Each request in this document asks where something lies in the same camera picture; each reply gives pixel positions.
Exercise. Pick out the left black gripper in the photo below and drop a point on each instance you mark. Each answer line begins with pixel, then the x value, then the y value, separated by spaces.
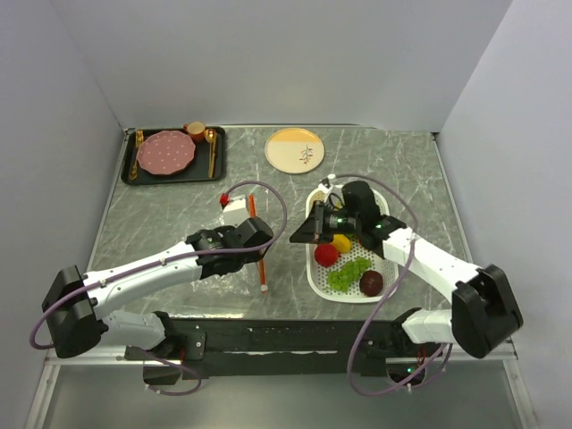
pixel 224 230

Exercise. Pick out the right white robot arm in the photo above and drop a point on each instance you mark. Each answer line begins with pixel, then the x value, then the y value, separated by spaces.
pixel 483 309

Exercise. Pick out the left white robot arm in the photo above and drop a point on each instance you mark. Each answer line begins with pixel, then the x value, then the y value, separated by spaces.
pixel 84 310

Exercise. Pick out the green toy grapes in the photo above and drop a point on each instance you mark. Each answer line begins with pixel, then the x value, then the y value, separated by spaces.
pixel 343 278

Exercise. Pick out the dark maroon toy fruit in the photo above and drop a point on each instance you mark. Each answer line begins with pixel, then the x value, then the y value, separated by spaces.
pixel 371 283

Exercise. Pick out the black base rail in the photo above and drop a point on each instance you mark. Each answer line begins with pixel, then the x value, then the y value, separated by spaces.
pixel 228 347

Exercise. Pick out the black serving tray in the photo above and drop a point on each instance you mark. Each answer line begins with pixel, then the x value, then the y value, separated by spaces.
pixel 197 171

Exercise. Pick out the yellow toy lemon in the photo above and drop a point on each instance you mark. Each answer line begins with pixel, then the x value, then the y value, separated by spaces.
pixel 342 243

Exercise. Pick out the gold fork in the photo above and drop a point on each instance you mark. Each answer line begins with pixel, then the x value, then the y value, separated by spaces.
pixel 139 139

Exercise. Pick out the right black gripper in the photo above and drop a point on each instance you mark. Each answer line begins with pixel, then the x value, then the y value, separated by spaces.
pixel 314 228

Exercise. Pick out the gold spoon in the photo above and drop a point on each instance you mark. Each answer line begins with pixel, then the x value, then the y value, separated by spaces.
pixel 210 136

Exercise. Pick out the orange cup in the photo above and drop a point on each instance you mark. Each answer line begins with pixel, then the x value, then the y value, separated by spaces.
pixel 196 130

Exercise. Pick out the pink dotted plate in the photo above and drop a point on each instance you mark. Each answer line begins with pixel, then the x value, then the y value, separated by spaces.
pixel 166 153

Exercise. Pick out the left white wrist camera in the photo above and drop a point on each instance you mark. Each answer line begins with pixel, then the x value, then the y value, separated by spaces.
pixel 236 211

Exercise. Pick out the red toy fruit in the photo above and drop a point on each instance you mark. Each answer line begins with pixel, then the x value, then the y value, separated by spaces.
pixel 326 255

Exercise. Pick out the white perforated plastic basket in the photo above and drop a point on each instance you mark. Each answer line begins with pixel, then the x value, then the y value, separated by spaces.
pixel 340 266

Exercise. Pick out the cream orange round plate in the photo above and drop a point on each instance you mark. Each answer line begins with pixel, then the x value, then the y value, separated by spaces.
pixel 294 150

